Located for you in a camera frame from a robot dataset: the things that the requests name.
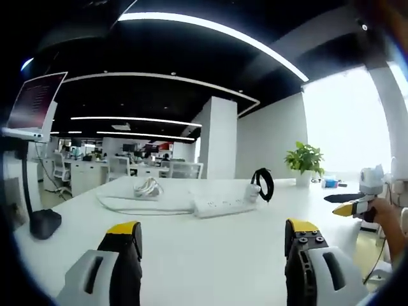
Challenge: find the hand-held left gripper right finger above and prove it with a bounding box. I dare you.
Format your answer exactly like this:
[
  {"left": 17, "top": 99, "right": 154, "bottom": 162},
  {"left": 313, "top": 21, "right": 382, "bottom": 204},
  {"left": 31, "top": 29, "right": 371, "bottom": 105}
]
[{"left": 284, "top": 218, "right": 367, "bottom": 306}]

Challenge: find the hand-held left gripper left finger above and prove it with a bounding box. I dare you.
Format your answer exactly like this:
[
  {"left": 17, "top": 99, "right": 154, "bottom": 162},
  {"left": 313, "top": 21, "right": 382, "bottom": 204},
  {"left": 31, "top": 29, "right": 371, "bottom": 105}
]
[{"left": 55, "top": 220, "right": 143, "bottom": 306}]

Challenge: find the black charger cable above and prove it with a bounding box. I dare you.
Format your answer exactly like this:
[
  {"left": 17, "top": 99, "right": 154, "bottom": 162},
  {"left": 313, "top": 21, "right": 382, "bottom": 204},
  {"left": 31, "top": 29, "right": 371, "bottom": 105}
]
[{"left": 251, "top": 168, "right": 275, "bottom": 203}]

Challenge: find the white power strip cable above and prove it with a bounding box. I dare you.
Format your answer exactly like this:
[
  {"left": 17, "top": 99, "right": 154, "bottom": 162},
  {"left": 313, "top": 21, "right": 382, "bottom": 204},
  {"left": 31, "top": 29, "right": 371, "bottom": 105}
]
[{"left": 95, "top": 177, "right": 195, "bottom": 216}]

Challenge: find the white charger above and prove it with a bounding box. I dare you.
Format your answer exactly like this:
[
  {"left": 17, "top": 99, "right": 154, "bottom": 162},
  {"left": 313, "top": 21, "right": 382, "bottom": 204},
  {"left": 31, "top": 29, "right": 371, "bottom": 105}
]
[{"left": 244, "top": 183, "right": 263, "bottom": 203}]

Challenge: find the white power strip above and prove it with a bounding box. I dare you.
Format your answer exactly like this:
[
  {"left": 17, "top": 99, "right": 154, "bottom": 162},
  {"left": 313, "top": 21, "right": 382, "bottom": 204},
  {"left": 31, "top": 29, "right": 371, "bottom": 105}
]
[{"left": 193, "top": 193, "right": 258, "bottom": 219}]

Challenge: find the white desk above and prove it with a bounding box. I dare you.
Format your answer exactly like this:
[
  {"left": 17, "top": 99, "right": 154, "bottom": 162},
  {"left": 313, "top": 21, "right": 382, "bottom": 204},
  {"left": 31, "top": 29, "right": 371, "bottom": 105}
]
[{"left": 12, "top": 177, "right": 393, "bottom": 306}]

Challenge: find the long ceiling light strip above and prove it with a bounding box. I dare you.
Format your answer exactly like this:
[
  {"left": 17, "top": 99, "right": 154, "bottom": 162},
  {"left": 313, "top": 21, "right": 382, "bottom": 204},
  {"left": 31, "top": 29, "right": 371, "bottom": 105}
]
[
  {"left": 70, "top": 116, "right": 203, "bottom": 128},
  {"left": 96, "top": 130, "right": 196, "bottom": 142},
  {"left": 117, "top": 11, "right": 309, "bottom": 82}
]

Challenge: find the person's right hand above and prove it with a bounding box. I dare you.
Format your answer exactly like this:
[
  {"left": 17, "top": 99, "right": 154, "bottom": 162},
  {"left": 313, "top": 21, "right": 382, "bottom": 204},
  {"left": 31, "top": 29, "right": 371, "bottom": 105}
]
[{"left": 370, "top": 200, "right": 401, "bottom": 231}]

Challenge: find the green plant in white pot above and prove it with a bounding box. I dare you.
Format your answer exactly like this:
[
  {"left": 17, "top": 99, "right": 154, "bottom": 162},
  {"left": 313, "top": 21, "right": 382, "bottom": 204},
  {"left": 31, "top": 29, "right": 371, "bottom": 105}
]
[{"left": 284, "top": 142, "right": 325, "bottom": 187}]

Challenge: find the white office chair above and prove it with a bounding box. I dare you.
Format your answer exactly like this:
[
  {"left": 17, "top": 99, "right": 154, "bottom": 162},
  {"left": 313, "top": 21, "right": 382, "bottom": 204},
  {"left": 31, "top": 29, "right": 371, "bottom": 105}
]
[
  {"left": 50, "top": 152, "right": 73, "bottom": 192},
  {"left": 107, "top": 156, "right": 131, "bottom": 182},
  {"left": 168, "top": 161, "right": 204, "bottom": 179}
]

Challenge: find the row of white office desks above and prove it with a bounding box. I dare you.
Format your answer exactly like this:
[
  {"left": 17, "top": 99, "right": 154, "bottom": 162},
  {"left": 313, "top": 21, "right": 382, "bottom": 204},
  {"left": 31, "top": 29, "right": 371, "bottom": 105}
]
[{"left": 41, "top": 157, "right": 205, "bottom": 198}]

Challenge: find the open silver laptop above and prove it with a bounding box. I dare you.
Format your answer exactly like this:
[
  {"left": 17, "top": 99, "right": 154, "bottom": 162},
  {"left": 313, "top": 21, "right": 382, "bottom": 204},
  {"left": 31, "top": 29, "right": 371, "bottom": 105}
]
[{"left": 1, "top": 71, "right": 69, "bottom": 143}]

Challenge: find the thin black cable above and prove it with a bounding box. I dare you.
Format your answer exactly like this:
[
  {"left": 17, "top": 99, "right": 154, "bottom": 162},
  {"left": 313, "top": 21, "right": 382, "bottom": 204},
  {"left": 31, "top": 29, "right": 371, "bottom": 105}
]
[{"left": 363, "top": 229, "right": 388, "bottom": 284}]

